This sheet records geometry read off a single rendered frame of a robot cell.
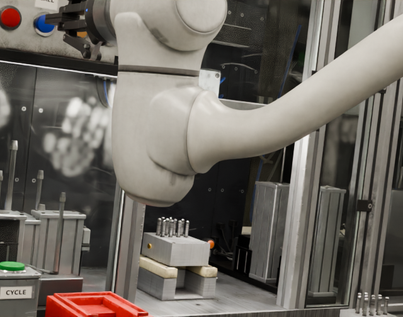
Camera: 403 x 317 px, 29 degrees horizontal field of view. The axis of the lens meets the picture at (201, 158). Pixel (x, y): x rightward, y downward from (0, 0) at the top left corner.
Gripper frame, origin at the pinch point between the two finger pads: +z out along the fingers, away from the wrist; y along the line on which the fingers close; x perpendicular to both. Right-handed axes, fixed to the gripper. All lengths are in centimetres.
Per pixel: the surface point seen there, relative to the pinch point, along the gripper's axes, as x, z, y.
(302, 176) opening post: -61, 9, -23
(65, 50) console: -4.2, 7.5, -4.2
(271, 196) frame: -67, 26, -30
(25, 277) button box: 3.6, -5.2, -40.0
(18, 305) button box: 4.2, -5.1, -44.4
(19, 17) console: 4.7, 6.5, -0.1
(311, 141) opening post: -61, 8, -15
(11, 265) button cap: 5.4, -3.4, -38.7
